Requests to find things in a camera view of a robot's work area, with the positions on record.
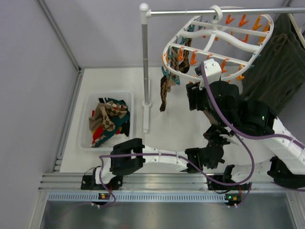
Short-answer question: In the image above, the aluminium mounting rail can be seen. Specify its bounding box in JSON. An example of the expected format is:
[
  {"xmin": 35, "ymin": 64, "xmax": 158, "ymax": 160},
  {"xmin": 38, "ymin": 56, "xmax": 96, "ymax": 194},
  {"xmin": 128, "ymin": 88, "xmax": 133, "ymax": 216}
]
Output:
[{"xmin": 39, "ymin": 173, "xmax": 298, "ymax": 191}]

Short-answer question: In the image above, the pile of colourful socks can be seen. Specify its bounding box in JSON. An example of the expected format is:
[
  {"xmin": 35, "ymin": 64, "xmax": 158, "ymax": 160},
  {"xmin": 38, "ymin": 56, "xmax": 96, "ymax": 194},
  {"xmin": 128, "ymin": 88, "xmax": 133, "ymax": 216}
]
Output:
[{"xmin": 89, "ymin": 97, "xmax": 131, "ymax": 148}]

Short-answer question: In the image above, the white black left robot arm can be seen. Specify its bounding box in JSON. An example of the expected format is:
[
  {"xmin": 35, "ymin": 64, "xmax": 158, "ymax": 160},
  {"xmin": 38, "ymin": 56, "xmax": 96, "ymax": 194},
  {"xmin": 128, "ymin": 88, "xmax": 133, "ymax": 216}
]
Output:
[{"xmin": 94, "ymin": 125, "xmax": 233, "ymax": 185}]

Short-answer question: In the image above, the brown yellow argyle sock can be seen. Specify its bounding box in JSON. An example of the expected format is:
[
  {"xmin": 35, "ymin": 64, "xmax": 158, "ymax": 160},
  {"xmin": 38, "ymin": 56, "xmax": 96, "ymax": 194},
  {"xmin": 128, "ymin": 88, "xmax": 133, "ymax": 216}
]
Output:
[{"xmin": 159, "ymin": 73, "xmax": 176, "ymax": 112}]

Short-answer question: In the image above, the white slotted cable duct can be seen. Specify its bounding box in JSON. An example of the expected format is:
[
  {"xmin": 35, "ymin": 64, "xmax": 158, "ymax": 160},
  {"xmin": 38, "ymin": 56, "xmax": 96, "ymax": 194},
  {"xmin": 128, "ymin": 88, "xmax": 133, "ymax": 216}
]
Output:
[{"xmin": 48, "ymin": 192, "xmax": 228, "ymax": 203}]

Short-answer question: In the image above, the dark yellow argyle sock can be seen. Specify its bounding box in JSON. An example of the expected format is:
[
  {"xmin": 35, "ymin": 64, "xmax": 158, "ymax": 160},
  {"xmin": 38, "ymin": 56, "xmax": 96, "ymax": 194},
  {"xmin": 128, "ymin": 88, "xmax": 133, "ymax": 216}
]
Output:
[{"xmin": 178, "ymin": 38, "xmax": 192, "ymax": 73}]

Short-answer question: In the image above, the white oval clip hanger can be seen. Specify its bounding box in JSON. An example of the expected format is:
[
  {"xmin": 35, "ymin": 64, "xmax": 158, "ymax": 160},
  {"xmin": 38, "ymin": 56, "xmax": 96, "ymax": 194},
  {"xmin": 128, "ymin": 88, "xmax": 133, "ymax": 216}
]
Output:
[{"xmin": 162, "ymin": 14, "xmax": 274, "ymax": 84}]

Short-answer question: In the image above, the silver horizontal rack rail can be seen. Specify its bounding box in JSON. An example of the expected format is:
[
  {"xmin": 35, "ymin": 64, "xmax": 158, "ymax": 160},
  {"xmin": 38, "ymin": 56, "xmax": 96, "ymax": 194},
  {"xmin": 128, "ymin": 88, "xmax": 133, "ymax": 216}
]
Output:
[{"xmin": 139, "ymin": 3, "xmax": 305, "ymax": 24}]

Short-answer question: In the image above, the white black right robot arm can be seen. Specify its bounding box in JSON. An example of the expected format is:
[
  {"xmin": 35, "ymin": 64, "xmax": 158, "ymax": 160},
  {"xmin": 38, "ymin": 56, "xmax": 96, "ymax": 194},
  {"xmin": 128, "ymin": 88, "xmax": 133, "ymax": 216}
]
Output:
[{"xmin": 186, "ymin": 81, "xmax": 305, "ymax": 191}]

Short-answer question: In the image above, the silver rack upright pole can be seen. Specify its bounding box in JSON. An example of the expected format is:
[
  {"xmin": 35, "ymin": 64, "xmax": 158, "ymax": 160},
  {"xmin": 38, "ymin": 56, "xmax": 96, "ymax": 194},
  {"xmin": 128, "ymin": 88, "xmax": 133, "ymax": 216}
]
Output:
[{"xmin": 142, "ymin": 24, "xmax": 150, "ymax": 106}]

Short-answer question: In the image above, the white plastic laundry basket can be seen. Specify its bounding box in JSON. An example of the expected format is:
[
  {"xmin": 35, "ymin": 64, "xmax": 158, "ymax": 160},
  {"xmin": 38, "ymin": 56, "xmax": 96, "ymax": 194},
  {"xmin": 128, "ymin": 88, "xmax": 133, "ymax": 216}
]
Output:
[{"xmin": 77, "ymin": 91, "xmax": 134, "ymax": 152}]

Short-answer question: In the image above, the dark green hanging garment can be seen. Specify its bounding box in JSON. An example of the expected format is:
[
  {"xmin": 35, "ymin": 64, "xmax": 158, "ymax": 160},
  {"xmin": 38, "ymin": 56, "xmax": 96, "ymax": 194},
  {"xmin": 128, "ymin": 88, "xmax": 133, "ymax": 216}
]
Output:
[{"xmin": 242, "ymin": 14, "xmax": 305, "ymax": 114}]

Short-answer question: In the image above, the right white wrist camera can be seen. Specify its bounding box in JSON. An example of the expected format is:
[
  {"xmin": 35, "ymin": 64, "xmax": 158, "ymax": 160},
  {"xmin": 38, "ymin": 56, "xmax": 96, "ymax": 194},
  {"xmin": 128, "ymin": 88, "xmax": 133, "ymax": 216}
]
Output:
[{"xmin": 194, "ymin": 59, "xmax": 222, "ymax": 90}]

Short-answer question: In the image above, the white garment hanger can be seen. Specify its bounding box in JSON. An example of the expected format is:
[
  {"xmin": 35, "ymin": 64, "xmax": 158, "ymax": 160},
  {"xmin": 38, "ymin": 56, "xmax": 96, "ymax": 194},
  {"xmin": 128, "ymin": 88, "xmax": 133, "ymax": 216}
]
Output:
[{"xmin": 288, "ymin": 13, "xmax": 305, "ymax": 49}]

